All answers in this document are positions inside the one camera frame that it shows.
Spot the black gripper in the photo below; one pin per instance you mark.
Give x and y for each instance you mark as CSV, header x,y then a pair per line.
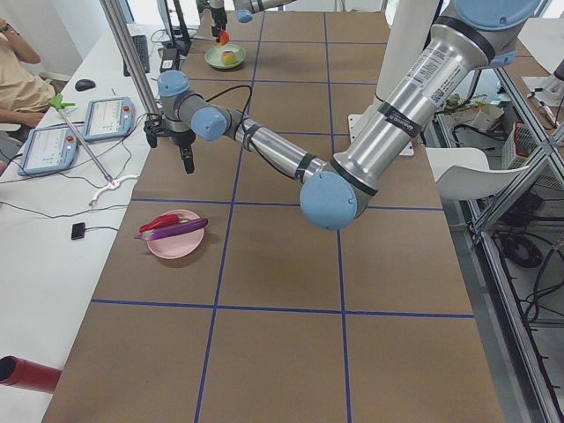
x,y
182,139
217,13

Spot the red orange apple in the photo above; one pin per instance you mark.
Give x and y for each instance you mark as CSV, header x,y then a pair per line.
x,y
222,37

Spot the yellow pink peach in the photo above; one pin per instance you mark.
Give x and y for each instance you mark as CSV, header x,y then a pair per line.
x,y
228,58

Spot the red chili pepper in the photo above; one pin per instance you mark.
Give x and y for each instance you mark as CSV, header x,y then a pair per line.
x,y
163,221

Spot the purple eggplant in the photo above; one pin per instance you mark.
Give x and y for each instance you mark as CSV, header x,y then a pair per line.
x,y
170,231

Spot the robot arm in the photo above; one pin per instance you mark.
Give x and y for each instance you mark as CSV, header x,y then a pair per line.
x,y
467,36
244,12

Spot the green plate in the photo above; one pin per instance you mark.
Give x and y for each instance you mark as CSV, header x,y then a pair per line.
x,y
212,56

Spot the black power adapter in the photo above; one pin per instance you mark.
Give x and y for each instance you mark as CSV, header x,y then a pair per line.
x,y
169,59

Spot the metal grabber tong tool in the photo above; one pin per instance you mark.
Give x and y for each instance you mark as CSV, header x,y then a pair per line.
x,y
112,183

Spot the pink plate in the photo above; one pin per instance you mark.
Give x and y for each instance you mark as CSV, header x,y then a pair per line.
x,y
176,246

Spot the far teach pendant tablet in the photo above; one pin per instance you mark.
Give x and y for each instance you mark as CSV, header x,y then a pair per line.
x,y
108,119

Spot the teach pendant tablet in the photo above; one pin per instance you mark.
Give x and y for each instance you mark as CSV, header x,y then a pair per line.
x,y
48,150
108,119

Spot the black computer mouse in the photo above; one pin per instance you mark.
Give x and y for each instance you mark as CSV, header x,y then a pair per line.
x,y
84,84

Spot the small black puck device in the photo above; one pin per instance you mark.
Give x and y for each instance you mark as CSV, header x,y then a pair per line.
x,y
78,231

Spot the near teach pendant tablet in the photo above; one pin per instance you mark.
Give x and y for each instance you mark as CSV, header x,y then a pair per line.
x,y
48,150

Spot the seated person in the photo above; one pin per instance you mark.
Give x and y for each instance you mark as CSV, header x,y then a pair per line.
x,y
25,97

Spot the white chair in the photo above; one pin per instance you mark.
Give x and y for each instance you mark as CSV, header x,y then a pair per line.
x,y
464,173

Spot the red bottle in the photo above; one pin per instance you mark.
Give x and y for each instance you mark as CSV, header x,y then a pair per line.
x,y
28,375

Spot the aluminium frame post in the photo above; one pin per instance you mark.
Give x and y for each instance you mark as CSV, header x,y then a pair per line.
x,y
117,23

